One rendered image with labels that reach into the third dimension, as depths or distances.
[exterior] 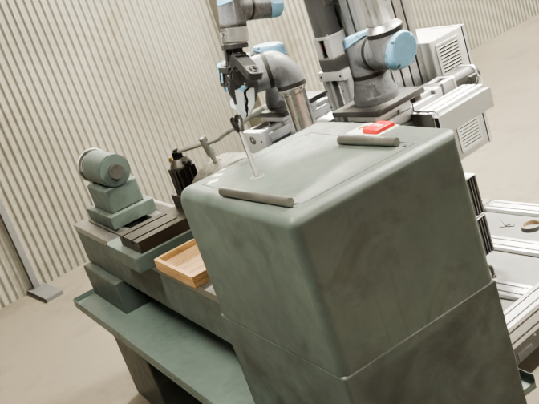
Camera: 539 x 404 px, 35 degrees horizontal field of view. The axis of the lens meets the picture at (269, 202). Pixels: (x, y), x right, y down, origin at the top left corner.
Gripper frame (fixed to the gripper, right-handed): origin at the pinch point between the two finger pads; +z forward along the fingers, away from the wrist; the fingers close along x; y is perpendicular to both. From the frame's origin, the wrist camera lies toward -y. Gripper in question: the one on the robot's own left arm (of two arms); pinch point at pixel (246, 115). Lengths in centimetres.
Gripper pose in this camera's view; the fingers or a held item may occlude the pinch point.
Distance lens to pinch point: 236.0
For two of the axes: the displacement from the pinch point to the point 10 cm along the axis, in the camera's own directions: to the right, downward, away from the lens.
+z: 1.0, 9.7, 2.0
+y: -5.0, -1.3, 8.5
